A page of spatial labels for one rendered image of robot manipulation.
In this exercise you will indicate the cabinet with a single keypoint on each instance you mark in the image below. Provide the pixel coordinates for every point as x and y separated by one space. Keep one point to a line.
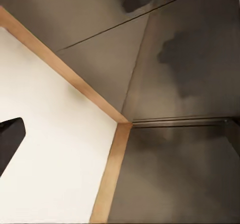
154 61
177 173

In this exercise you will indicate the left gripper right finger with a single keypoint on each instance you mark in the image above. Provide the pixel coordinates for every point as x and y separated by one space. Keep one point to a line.
232 132

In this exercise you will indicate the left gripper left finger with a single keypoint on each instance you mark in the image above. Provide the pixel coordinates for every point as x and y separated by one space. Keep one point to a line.
12 134

